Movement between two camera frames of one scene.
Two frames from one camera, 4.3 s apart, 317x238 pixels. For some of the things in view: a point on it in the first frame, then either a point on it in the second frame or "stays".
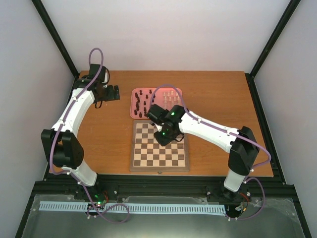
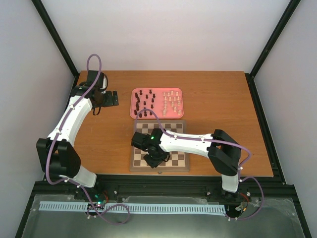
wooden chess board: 147,154 stays
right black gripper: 162,142 -> 153,164
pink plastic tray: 141,99 stays
